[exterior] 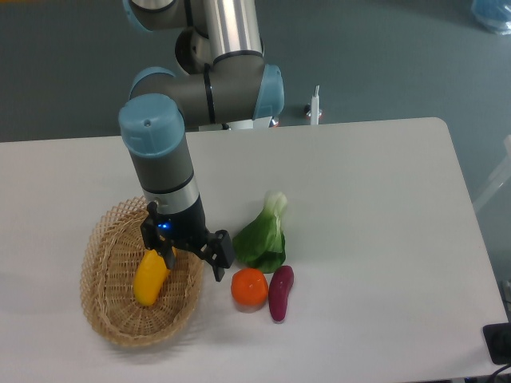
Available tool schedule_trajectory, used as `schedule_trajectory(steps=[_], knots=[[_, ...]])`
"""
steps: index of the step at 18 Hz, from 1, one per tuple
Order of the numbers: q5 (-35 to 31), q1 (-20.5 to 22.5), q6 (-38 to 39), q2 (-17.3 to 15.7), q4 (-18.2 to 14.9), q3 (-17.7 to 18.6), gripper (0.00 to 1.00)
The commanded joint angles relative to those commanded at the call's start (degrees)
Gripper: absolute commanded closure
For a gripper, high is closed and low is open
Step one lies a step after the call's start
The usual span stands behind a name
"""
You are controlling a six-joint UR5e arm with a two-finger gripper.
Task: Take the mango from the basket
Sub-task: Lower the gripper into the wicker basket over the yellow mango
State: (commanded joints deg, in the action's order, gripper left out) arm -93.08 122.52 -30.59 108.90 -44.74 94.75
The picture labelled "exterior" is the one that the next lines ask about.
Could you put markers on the yellow mango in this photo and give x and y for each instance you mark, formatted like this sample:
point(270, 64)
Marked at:
point(149, 278)

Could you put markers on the blue plastic bag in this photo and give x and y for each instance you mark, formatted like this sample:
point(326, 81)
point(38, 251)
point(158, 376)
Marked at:
point(494, 15)

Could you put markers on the woven wicker basket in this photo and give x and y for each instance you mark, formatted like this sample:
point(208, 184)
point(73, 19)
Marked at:
point(113, 254)

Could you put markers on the purple sweet potato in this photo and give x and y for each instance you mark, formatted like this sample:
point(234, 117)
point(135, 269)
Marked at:
point(280, 287)

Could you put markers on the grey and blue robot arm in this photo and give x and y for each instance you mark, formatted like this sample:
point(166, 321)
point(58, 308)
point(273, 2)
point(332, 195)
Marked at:
point(233, 85)

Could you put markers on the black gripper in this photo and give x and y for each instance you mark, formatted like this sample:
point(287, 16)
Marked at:
point(186, 230)

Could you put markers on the orange tangerine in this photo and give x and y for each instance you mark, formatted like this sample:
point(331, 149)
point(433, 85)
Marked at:
point(249, 287)

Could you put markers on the black device at table edge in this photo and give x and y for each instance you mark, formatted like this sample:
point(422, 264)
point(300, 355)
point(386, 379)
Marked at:
point(497, 339)

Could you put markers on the green bok choy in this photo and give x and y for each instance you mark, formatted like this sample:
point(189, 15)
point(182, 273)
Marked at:
point(261, 244)

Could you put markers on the white bracket with red feet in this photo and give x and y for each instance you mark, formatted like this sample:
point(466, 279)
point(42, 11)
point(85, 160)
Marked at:
point(312, 110)

